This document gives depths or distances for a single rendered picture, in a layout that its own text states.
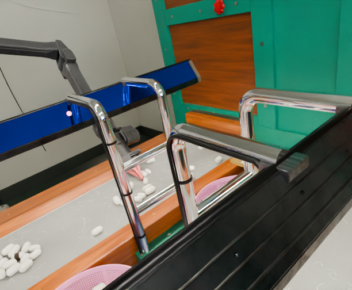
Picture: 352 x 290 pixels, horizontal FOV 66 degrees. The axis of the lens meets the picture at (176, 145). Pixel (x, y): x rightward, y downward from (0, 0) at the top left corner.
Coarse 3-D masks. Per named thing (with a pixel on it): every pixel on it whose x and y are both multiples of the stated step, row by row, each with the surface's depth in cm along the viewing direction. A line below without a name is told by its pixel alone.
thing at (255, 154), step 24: (264, 96) 40; (288, 96) 37; (312, 96) 35; (336, 96) 32; (240, 120) 45; (168, 144) 36; (216, 144) 29; (240, 144) 26; (264, 144) 25; (288, 168) 23; (192, 192) 40; (216, 192) 45; (192, 216) 41
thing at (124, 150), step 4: (124, 144) 100; (120, 148) 98; (124, 148) 98; (128, 148) 100; (120, 152) 98; (124, 152) 97; (128, 152) 98; (132, 152) 98; (136, 152) 99; (140, 152) 100; (124, 156) 96; (132, 156) 98
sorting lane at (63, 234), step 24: (192, 144) 116; (144, 168) 105; (168, 168) 102; (96, 192) 96; (144, 192) 90; (48, 216) 88; (72, 216) 86; (96, 216) 84; (120, 216) 81; (0, 240) 82; (24, 240) 80; (48, 240) 78; (72, 240) 76; (96, 240) 74; (48, 264) 69; (0, 288) 65; (24, 288) 64
